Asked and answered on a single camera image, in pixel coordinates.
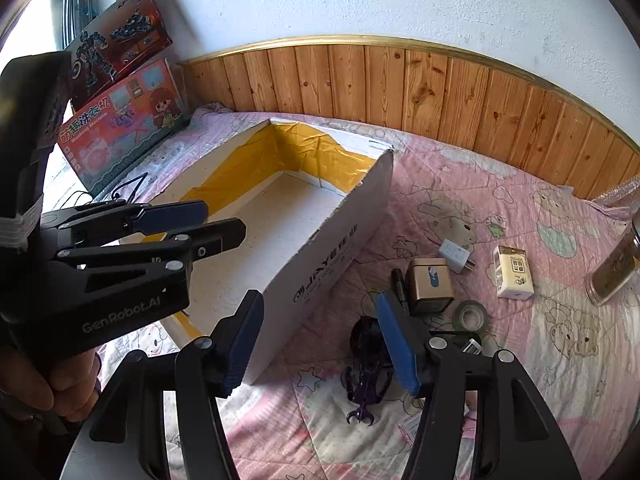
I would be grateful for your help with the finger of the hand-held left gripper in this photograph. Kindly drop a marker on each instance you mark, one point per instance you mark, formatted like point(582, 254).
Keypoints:
point(210, 240)
point(172, 216)

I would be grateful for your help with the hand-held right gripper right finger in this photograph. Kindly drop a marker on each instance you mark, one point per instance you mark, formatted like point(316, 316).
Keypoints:
point(397, 350)

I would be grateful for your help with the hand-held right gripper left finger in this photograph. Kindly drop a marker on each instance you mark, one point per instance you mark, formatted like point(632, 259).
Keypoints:
point(245, 345)

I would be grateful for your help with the purple action figure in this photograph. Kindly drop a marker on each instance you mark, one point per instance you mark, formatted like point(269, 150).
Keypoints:
point(362, 390)

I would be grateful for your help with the black marker pen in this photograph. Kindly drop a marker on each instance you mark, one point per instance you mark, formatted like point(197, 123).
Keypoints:
point(398, 285)

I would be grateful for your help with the gold square box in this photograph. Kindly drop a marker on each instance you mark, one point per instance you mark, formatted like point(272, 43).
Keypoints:
point(430, 285)

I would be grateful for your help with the illustrated card pack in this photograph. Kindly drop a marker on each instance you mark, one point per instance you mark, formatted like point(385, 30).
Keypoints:
point(410, 427)

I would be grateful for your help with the green tape roll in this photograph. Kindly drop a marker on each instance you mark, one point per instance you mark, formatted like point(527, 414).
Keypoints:
point(482, 317)

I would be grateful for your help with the white cardboard box yellow tape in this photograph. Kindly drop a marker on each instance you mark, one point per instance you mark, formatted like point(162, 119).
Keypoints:
point(320, 260)

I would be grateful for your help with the white charger plug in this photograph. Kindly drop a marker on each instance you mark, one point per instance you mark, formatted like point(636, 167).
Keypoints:
point(452, 252)

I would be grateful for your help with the cream cigarette pack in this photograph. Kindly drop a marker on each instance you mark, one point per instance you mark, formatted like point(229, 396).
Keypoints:
point(512, 272)

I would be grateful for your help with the person's left hand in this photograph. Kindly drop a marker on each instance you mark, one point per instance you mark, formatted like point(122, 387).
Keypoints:
point(50, 385)

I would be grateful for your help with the pink cartoon toy box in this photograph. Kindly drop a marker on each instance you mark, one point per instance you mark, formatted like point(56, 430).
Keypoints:
point(115, 125)

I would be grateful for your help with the pink cartoon printed blanket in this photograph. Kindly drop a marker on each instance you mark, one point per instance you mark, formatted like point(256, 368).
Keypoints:
point(500, 385)

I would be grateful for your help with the dark robot toy box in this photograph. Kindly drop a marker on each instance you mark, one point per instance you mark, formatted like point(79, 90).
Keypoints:
point(120, 40)

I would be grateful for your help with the glass bottle with metal lid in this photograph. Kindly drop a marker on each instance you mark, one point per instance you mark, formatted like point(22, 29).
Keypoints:
point(612, 275)

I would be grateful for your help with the window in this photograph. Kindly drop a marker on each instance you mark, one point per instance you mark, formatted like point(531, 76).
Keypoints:
point(75, 5)

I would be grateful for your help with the clear bubble wrap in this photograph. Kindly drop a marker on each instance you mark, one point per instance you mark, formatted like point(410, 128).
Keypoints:
point(620, 192)

